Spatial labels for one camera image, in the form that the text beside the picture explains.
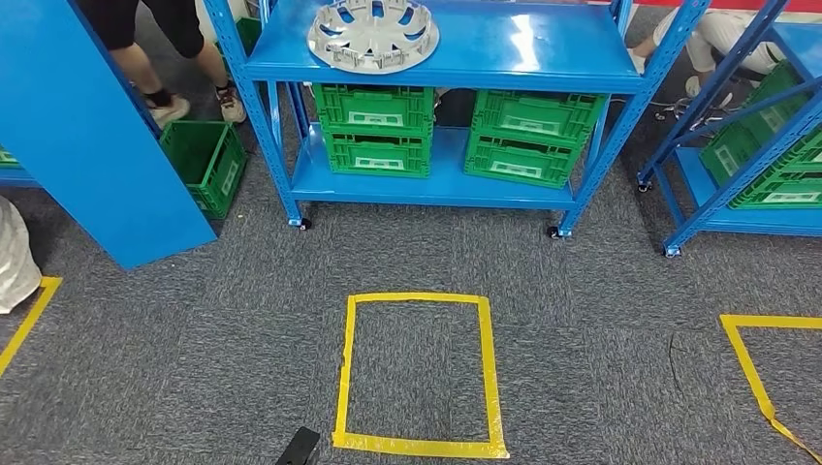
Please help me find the blue metal shelf panel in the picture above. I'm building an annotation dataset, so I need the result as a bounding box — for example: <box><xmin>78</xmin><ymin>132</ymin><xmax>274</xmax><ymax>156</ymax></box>
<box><xmin>0</xmin><ymin>0</ymin><xmax>218</xmax><ymax>271</ymax></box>

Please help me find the grey plastic wheel cover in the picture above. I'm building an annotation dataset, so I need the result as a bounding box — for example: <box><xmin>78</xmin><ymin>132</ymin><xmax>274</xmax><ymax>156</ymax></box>
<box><xmin>306</xmin><ymin>0</ymin><xmax>442</xmax><ymax>75</ymax></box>

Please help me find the chrome stool base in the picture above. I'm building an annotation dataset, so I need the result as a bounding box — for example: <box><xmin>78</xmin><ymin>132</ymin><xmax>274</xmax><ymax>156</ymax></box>
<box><xmin>653</xmin><ymin>92</ymin><xmax>734</xmax><ymax>126</ymax></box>

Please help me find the yellow floor tape square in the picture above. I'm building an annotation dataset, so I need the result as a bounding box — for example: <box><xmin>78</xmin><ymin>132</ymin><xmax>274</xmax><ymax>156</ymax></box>
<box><xmin>718</xmin><ymin>313</ymin><xmax>822</xmax><ymax>465</ymax></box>

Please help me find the person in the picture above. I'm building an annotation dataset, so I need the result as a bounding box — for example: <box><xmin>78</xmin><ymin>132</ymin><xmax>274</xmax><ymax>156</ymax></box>
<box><xmin>0</xmin><ymin>195</ymin><xmax>43</xmax><ymax>316</ymax></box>
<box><xmin>627</xmin><ymin>7</ymin><xmax>788</xmax><ymax>110</ymax></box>
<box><xmin>76</xmin><ymin>0</ymin><xmax>248</xmax><ymax>130</ymax></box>

